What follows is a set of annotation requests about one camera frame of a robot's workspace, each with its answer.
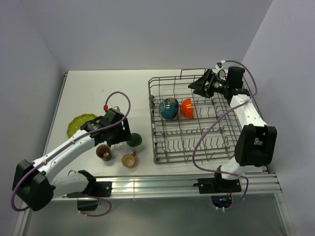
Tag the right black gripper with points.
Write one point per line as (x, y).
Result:
(202, 89)

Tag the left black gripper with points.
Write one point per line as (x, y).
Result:
(124, 134)

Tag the mint green cup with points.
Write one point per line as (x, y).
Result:
(135, 144)

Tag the orange bowl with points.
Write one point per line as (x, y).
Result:
(186, 108)

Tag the blue bowl beige inside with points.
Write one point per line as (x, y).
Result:
(168, 108)

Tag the clear drinking glass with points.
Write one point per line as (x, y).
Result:
(121, 149)

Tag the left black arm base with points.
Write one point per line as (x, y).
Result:
(95, 189)

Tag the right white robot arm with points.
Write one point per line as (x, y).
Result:
(256, 143)

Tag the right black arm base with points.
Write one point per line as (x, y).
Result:
(212, 185)

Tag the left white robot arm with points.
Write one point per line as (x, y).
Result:
(36, 183)

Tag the dark brown mug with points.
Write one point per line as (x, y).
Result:
(104, 152)

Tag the small orange mug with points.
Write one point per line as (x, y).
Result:
(129, 160)

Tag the yellow-green dotted plate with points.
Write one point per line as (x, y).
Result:
(77, 122)

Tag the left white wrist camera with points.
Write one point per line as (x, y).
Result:
(112, 110)

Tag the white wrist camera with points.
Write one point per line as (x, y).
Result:
(112, 110)
(219, 66)

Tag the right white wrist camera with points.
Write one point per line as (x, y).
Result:
(219, 66)

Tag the grey wire dish rack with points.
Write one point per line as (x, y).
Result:
(176, 141)

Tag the aluminium mounting rail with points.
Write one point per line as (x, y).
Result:
(159, 200)

